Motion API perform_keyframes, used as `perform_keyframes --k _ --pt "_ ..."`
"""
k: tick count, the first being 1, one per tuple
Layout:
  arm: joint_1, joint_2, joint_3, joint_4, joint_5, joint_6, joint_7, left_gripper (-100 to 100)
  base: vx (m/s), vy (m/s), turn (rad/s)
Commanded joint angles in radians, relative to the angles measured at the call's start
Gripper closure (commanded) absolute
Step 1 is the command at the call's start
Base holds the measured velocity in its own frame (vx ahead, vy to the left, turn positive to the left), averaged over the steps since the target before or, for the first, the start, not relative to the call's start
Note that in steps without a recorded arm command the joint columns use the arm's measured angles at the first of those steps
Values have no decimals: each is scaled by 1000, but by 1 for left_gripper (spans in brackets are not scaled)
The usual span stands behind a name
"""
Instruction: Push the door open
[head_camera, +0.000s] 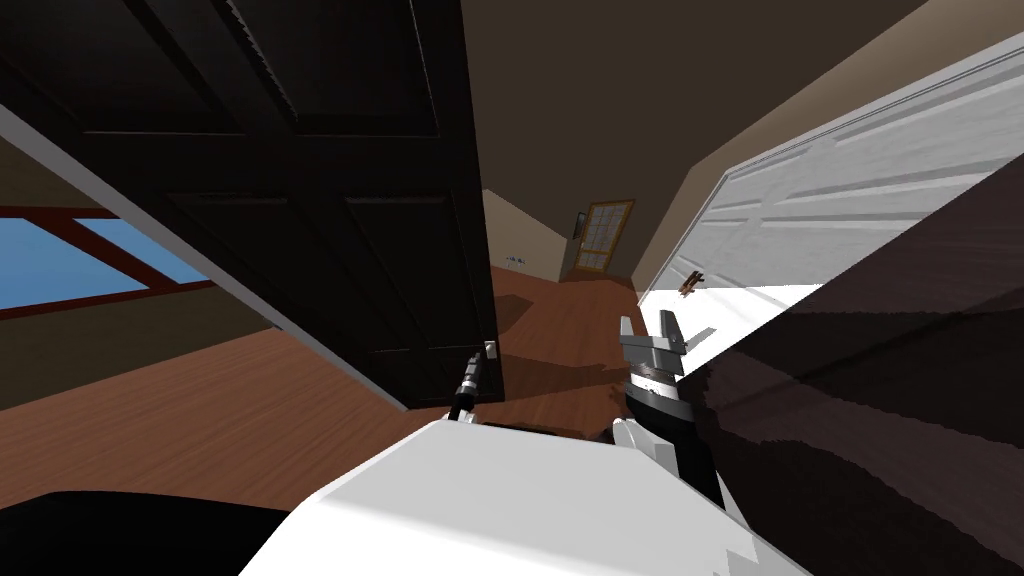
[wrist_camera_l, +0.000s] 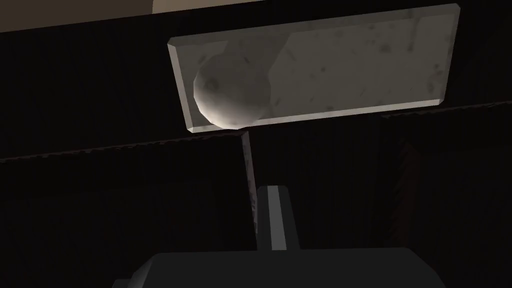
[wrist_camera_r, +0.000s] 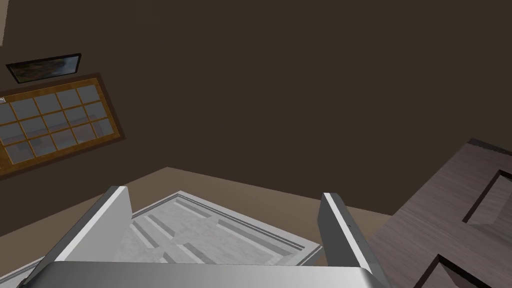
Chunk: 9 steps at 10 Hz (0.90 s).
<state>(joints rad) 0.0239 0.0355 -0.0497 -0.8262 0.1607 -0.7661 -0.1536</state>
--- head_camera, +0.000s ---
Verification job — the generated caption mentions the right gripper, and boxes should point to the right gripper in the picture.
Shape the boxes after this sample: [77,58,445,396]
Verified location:
[619,309,689,379]

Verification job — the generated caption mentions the blue window with red frame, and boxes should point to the blue window with red frame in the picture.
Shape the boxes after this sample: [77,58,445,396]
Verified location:
[0,206,216,321]

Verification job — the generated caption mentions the dark brown panelled door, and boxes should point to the dark brown panelled door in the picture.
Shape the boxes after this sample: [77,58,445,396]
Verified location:
[0,0,507,411]

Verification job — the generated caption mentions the white panelled door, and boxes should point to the white panelled door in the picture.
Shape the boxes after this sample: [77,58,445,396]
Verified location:
[638,31,1024,379]

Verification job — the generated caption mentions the yellow-framed glass door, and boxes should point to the yellow-framed glass door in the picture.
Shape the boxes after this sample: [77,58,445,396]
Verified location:
[571,199,637,274]

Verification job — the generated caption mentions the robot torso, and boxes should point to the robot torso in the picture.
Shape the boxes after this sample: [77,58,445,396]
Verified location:
[238,418,811,576]

